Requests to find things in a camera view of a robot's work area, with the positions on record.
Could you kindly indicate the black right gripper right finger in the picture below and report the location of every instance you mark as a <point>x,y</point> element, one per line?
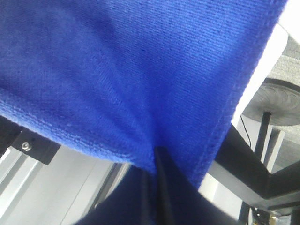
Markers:
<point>178,201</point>

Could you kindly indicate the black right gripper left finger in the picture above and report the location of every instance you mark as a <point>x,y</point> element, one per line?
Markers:
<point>130,203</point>

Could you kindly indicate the blue microfiber towel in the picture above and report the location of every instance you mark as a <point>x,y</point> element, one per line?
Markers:
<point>116,78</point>

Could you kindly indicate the grey round base disc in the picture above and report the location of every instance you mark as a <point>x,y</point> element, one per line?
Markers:
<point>280,98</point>

